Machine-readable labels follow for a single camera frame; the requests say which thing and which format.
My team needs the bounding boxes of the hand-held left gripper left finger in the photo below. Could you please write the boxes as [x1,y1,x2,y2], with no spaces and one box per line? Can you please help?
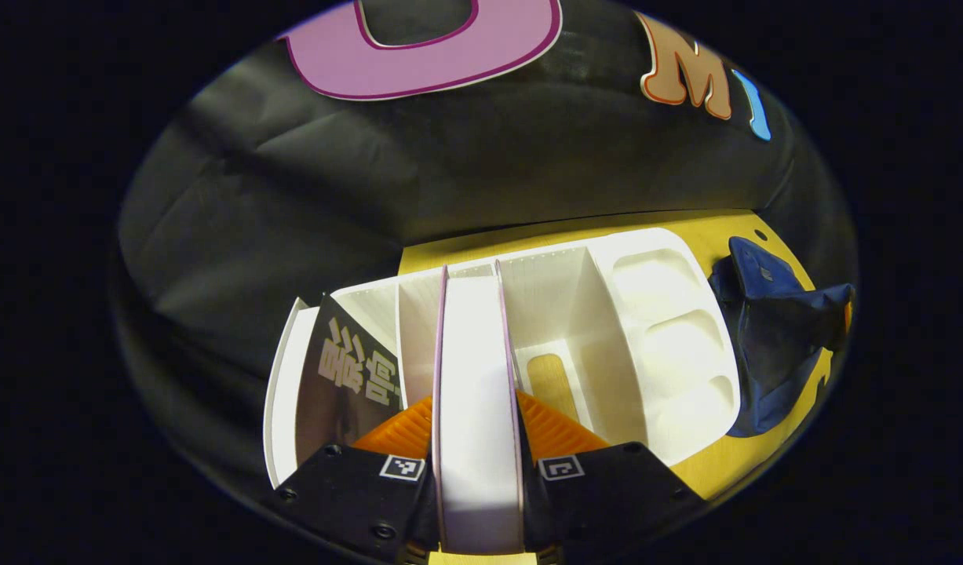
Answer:
[271,395,439,564]

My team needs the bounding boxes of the dark portrait cover book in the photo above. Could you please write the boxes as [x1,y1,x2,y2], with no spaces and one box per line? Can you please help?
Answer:
[295,294,403,468]

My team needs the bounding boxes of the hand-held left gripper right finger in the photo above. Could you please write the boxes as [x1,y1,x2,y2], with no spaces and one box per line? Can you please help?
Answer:
[515,388,706,562]

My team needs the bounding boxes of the white plastic bookshelf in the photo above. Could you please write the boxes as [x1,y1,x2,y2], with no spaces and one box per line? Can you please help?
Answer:
[263,228,742,489]

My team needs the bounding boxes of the blue schoolbag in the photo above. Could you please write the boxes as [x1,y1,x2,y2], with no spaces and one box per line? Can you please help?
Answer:
[709,235,855,439]

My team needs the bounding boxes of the pink cover book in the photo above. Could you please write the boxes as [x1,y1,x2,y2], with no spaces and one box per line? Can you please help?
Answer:
[432,263,527,556]

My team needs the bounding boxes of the black backdrop cloth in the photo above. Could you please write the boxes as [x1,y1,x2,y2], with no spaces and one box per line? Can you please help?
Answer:
[116,0,859,503]

